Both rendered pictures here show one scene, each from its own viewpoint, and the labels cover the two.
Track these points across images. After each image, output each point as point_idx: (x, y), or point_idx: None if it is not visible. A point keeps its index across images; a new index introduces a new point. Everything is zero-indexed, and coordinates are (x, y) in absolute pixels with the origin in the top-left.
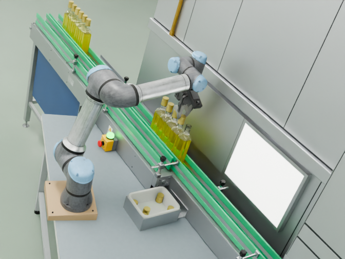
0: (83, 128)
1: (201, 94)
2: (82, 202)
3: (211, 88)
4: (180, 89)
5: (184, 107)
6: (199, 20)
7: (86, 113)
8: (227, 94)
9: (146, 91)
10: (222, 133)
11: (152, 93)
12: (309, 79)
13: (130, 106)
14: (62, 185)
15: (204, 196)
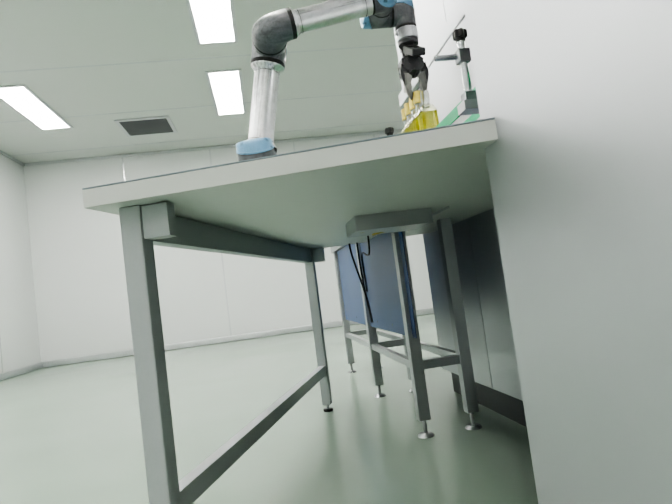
0: (257, 108)
1: (442, 69)
2: None
3: (445, 44)
4: (357, 1)
5: (411, 75)
6: (421, 18)
7: (255, 86)
8: (456, 20)
9: (303, 8)
10: (469, 66)
11: (312, 9)
12: None
13: (285, 27)
14: None
15: (450, 123)
